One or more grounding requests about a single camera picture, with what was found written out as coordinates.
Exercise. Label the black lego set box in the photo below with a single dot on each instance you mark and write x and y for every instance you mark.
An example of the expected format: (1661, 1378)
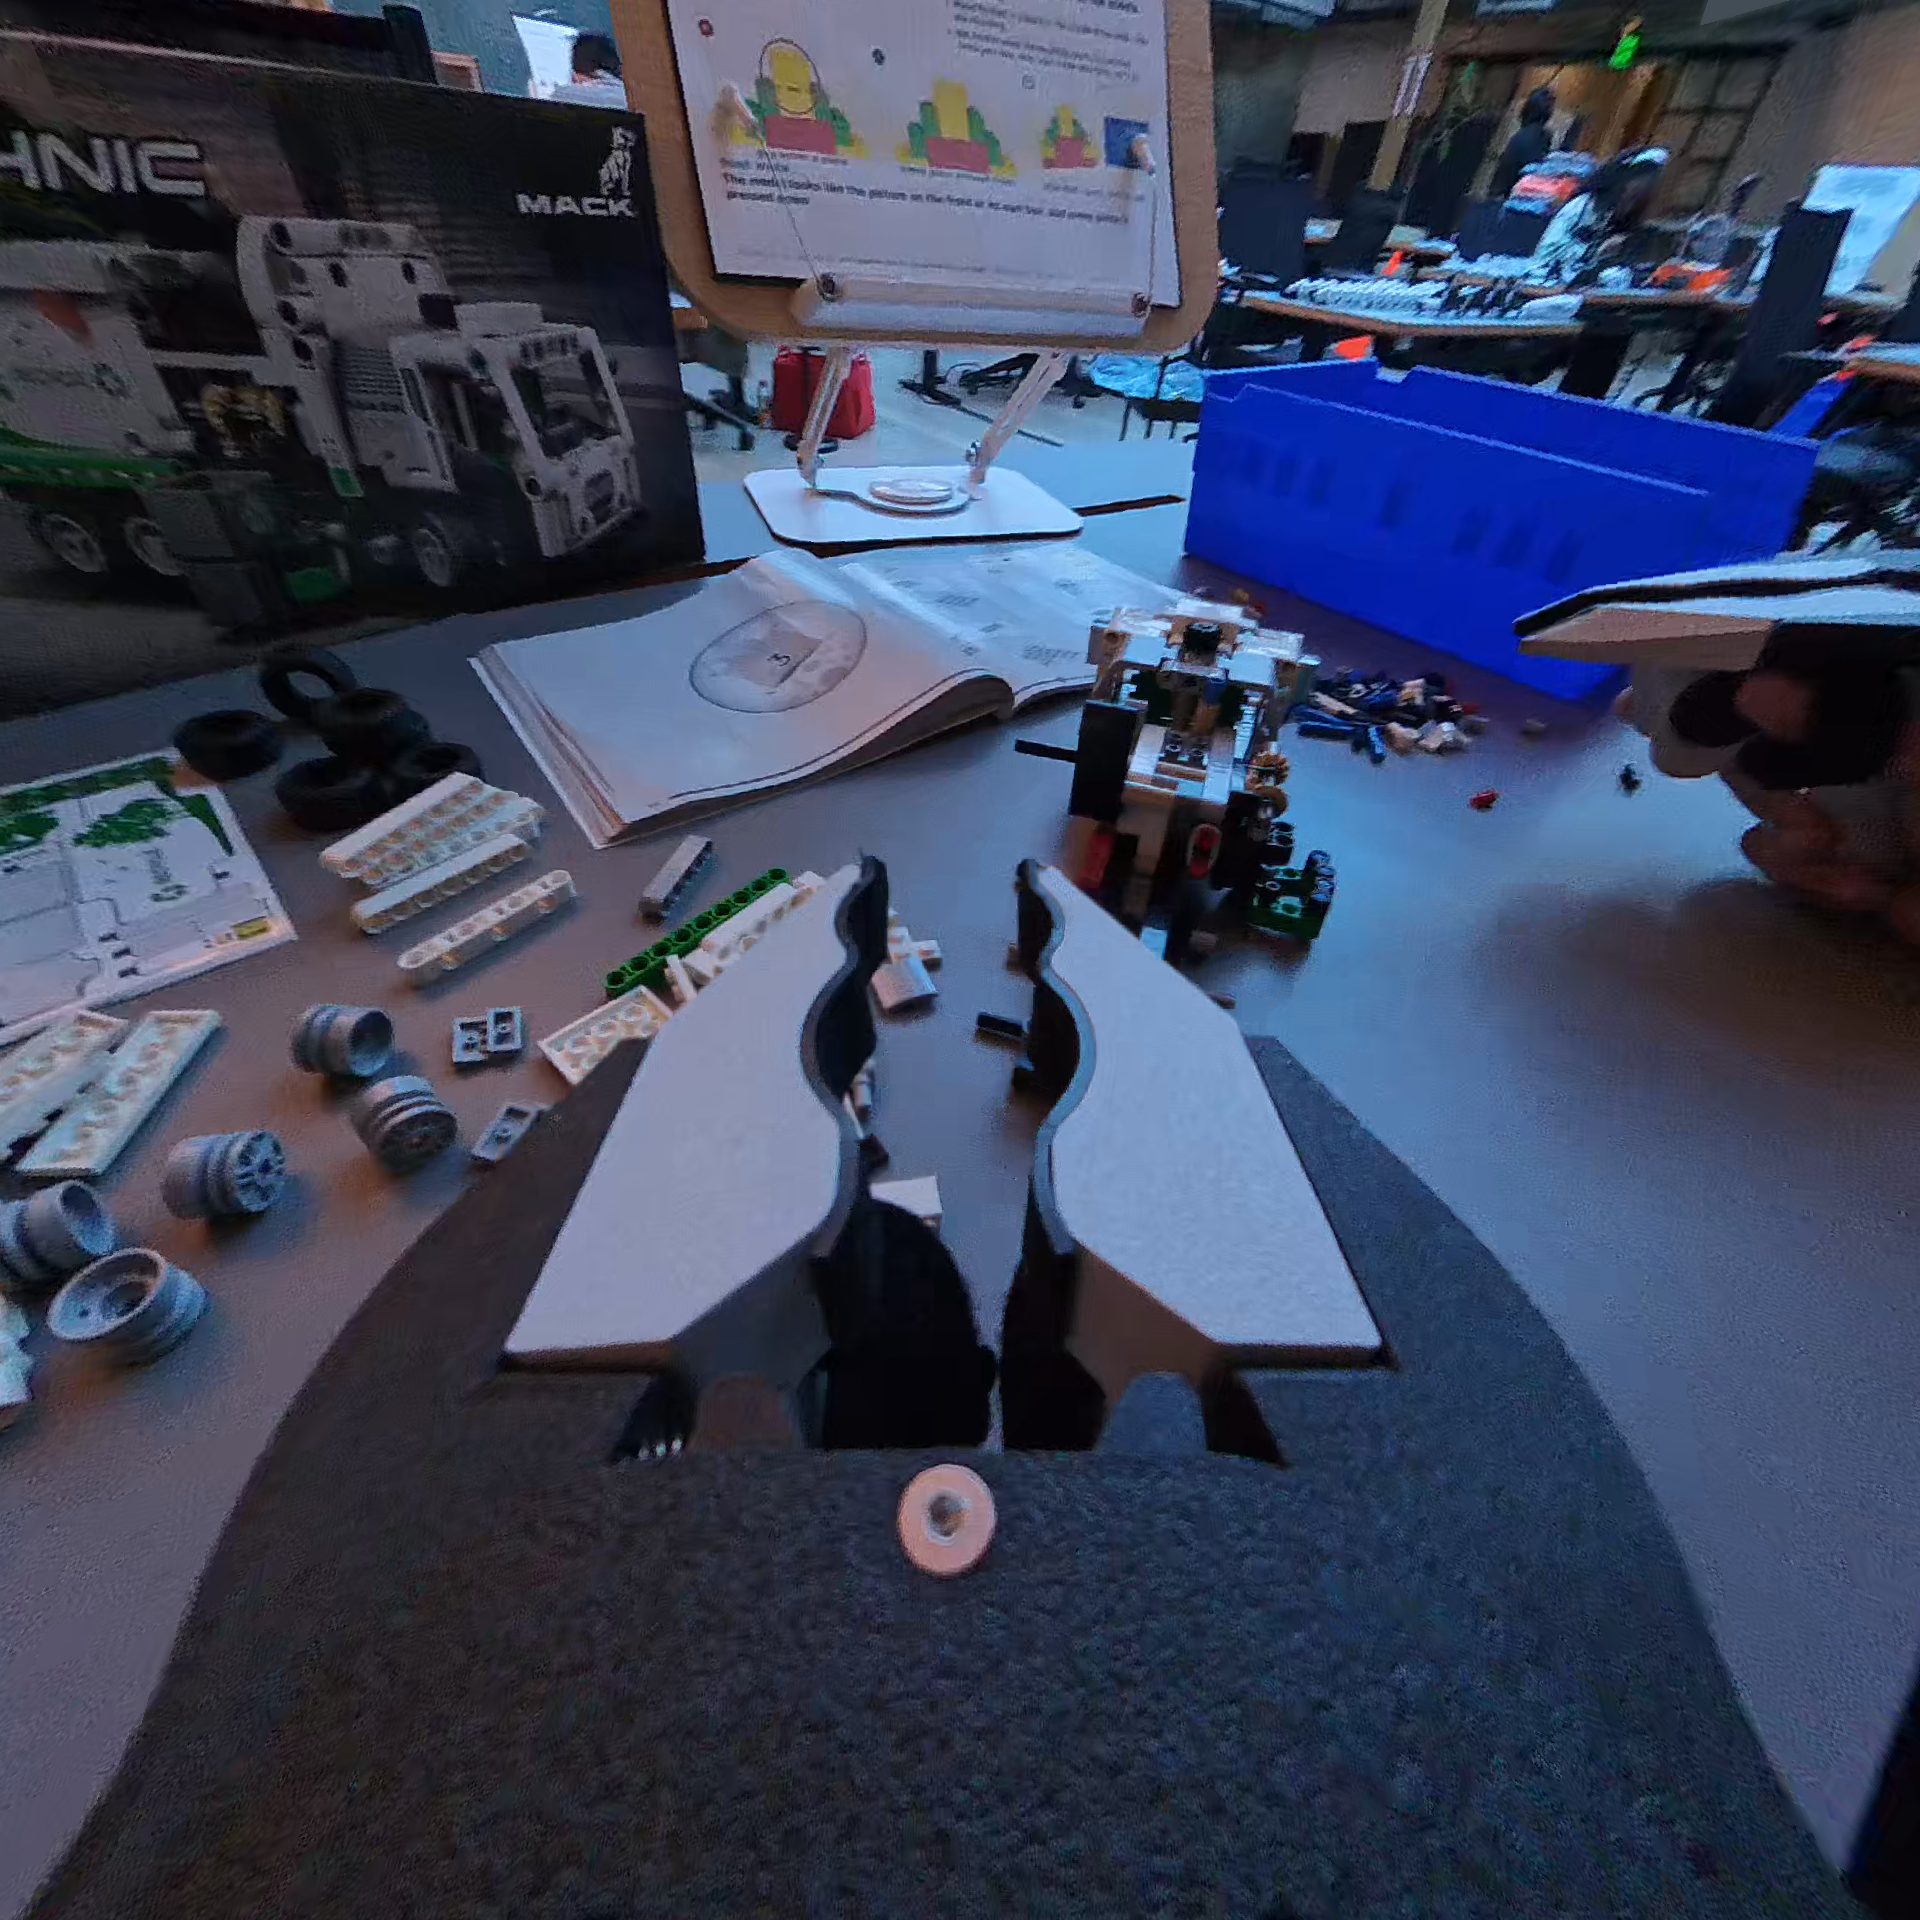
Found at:
(378, 225)

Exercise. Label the grey small lego plate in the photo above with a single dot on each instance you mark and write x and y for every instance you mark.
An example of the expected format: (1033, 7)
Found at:
(488, 1038)
(511, 1135)

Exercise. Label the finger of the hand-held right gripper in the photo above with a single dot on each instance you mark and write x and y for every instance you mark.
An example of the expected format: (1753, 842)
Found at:
(1799, 571)
(1649, 636)

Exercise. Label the green long thin beam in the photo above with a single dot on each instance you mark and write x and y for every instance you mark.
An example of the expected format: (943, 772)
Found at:
(690, 937)

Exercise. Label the black office chair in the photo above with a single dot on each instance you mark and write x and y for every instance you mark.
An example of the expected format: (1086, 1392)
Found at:
(1783, 314)

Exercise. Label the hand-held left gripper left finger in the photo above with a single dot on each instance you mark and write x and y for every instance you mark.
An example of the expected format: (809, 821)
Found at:
(690, 1186)

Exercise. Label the blue storage bin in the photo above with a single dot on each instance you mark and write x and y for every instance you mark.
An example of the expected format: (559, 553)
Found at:
(1424, 493)

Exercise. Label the person's right hand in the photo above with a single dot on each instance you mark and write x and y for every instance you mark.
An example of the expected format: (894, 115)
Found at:
(1860, 863)

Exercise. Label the green and black lego subassembly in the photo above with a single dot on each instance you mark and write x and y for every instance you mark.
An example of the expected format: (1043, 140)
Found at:
(1293, 898)

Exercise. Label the red bag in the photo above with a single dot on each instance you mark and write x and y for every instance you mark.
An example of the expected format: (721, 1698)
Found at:
(821, 393)

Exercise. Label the pile of small lego pins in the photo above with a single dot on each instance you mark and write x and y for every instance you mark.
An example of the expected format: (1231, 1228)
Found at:
(1380, 716)

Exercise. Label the pile of black rubber tyres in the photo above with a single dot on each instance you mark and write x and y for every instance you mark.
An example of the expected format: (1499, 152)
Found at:
(331, 788)

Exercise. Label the group of white technic beams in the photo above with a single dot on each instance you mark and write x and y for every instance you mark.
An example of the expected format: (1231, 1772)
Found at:
(436, 834)

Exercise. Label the light grey lego bar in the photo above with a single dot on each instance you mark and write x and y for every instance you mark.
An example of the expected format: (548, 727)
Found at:
(674, 876)

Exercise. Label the white small lego plate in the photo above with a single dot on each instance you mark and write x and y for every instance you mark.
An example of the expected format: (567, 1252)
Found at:
(608, 1036)

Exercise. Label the group of grey wheel hubs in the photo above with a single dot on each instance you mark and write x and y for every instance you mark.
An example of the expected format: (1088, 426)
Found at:
(227, 1174)

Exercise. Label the open instruction booklet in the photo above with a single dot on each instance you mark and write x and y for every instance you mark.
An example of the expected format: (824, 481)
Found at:
(748, 718)

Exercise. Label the document holder stand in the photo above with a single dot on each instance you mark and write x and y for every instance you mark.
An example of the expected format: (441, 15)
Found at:
(917, 509)

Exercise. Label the partly built lego truck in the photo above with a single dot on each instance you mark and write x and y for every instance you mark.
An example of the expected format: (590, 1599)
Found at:
(1186, 750)

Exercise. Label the background work table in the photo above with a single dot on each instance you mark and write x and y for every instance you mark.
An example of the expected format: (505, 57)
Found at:
(1412, 319)

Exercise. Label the printed paper sheet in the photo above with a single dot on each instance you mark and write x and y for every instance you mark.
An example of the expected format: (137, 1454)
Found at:
(931, 192)

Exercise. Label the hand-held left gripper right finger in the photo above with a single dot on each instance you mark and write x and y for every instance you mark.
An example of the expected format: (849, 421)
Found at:
(1201, 1186)

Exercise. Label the sticker sheet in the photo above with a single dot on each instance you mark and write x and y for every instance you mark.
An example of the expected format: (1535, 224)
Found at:
(120, 898)

